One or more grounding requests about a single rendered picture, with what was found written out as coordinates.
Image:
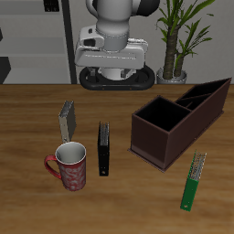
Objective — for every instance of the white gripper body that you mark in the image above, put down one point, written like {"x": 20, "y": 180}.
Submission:
{"x": 109, "y": 59}

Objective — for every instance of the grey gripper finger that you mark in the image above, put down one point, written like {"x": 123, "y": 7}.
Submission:
{"x": 123, "y": 73}
{"x": 92, "y": 72}

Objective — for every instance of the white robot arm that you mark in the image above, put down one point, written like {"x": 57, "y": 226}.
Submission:
{"x": 113, "y": 21}

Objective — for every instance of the dark brown desk caddy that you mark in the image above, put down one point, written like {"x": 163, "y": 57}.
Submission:
{"x": 179, "y": 131}

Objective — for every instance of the red patterned mug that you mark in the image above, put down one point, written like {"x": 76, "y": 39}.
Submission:
{"x": 73, "y": 173}

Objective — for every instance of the green pot plant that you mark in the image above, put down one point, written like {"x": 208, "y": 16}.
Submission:
{"x": 170, "y": 51}

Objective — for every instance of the black box on shelf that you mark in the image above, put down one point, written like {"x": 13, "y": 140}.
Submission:
{"x": 51, "y": 5}

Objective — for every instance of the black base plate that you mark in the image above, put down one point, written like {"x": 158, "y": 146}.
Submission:
{"x": 146, "y": 79}

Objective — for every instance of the dark vertical post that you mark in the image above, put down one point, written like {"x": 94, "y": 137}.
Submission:
{"x": 69, "y": 42}

